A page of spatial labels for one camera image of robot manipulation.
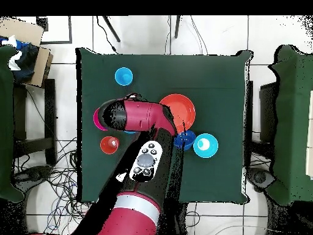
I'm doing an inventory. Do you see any large orange plastic bowl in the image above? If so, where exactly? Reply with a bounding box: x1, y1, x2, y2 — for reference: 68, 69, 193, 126
158, 93, 197, 135

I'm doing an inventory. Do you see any dark blue plastic bowl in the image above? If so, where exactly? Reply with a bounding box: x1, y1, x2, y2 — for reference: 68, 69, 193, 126
174, 130, 197, 151

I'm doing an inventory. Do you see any orange plastic cup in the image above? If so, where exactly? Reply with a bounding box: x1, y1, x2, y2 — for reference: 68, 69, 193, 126
100, 136, 120, 155

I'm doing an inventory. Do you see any small cyan plastic bowl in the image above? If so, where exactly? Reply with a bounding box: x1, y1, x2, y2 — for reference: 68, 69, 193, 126
193, 133, 219, 159

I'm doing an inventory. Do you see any pink plastic bowl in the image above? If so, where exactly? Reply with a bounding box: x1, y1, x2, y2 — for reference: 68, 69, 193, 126
93, 107, 108, 132

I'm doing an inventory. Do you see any light blue plastic cup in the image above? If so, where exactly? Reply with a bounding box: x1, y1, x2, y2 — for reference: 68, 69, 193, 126
114, 67, 134, 87

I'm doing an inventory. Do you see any dark green tablecloth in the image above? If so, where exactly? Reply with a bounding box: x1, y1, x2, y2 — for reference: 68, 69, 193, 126
76, 47, 252, 205

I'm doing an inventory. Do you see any black tripod leg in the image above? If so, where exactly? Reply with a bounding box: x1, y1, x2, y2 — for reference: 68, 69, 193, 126
174, 15, 181, 39
102, 15, 121, 43

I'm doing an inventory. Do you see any black box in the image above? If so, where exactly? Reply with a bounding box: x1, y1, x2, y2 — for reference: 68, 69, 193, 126
259, 81, 278, 143

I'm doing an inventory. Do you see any black equipment base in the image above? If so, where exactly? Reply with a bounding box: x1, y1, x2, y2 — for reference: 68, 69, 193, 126
246, 167, 276, 193
12, 165, 53, 189

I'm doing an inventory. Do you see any brown cardboard box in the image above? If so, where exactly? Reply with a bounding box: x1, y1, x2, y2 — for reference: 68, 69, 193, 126
0, 18, 54, 88

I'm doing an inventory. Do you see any green cloth side table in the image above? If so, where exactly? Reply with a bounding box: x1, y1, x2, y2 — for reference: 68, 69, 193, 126
268, 45, 313, 206
0, 45, 25, 203

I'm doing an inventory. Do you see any blue and white cloth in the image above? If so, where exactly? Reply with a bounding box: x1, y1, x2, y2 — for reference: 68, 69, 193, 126
0, 35, 40, 84

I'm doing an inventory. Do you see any black stool frame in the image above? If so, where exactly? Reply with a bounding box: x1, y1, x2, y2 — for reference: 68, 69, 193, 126
13, 78, 57, 167

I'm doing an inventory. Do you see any black cable tangle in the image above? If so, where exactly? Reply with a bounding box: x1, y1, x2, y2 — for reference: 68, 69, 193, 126
14, 136, 91, 235

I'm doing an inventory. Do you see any black floor frame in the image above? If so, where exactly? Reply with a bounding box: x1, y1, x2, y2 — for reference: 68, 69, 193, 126
36, 15, 73, 45

